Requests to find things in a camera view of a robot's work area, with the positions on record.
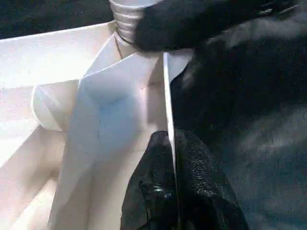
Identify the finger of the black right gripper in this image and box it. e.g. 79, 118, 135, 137
135, 0, 302, 53

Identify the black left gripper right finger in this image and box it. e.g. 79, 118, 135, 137
176, 130, 248, 230

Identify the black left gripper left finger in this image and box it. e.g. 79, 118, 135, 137
120, 130, 180, 230

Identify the white plastic table leg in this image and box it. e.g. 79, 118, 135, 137
109, 0, 159, 46

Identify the white plastic table top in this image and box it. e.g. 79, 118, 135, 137
0, 20, 193, 230

